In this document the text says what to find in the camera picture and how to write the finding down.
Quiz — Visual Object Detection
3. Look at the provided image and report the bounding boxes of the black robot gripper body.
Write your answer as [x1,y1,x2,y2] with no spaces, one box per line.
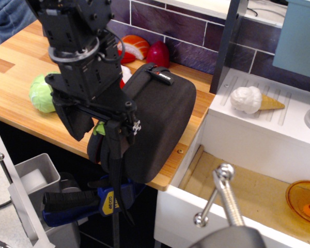
[45,45,141,135]

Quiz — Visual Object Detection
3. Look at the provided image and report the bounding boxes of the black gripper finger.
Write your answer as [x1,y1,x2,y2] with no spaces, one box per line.
[53,99,94,141]
[104,120,135,160]

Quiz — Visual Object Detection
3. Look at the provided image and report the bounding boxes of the green tape zipper pull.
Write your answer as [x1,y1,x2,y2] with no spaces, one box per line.
[92,121,105,136]

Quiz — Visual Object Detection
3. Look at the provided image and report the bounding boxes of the black zipper case bag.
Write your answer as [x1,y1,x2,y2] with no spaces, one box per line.
[86,62,197,184]

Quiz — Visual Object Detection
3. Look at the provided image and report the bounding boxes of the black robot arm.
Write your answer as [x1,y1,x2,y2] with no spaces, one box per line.
[27,1,140,159]

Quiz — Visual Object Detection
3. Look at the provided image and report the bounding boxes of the red toy bell pepper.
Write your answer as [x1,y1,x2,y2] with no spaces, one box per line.
[119,79,125,89]

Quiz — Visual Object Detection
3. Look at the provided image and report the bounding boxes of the toy fried egg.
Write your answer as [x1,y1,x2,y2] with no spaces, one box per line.
[121,65,132,84]

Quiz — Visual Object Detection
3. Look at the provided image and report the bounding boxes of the red toy chili pepper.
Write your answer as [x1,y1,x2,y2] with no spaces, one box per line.
[118,50,136,64]

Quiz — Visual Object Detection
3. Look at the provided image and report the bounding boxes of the green toy cabbage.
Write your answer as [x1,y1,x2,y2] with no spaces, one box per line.
[29,74,56,113]

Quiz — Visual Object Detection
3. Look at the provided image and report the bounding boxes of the toy salmon sushi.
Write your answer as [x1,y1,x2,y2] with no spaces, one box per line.
[117,35,150,60]

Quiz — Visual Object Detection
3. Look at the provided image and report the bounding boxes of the grey plastic bin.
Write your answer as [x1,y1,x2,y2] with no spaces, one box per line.
[14,153,81,247]

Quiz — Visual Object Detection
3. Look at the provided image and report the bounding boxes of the red toy onion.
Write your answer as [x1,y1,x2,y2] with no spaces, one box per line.
[146,41,170,68]

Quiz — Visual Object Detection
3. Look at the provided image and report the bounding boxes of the blue black bar clamp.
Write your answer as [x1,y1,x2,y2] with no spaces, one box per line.
[42,176,146,247]

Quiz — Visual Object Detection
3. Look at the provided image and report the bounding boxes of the person in blue jeans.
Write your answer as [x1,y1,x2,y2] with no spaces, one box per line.
[0,0,37,44]

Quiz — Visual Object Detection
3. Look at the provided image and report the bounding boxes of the toy ice cream cone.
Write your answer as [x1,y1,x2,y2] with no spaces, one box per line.
[230,86,285,114]

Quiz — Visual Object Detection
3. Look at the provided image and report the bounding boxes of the white toy sink unit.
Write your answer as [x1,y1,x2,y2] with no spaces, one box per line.
[154,69,310,247]

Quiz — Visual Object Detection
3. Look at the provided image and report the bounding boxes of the orange plastic bowl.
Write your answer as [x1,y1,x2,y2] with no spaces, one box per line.
[286,180,310,223]

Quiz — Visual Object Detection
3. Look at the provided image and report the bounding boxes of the light blue cabinet door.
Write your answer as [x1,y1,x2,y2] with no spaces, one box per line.
[273,1,310,77]

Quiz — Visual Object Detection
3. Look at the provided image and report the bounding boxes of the black shoulder strap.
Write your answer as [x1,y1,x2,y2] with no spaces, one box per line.
[107,144,135,226]

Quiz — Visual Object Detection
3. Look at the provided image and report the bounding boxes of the dark grey shelf post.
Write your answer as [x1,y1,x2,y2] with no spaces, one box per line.
[210,0,249,94]

